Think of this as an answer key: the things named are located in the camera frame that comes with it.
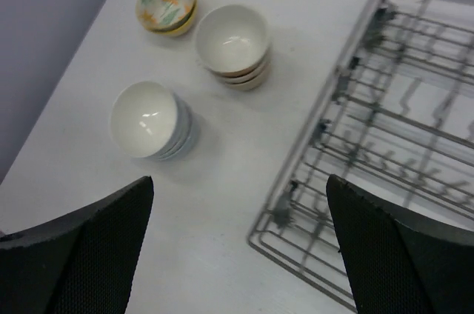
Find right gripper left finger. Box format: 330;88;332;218
1;176;154;313

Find grey wire dish rack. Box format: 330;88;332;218
247;0;473;313

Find beige bowl white flower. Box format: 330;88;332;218
214;47;272;79

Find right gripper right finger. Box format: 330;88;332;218
326;174;473;313

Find white bowl green leaves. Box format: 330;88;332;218
135;0;197;31

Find yellow patterned bowl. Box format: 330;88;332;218
150;1;198;38

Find beige bowl orange flower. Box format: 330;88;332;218
194;4;271;75

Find beige bowl brown pattern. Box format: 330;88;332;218
224;64;272;91

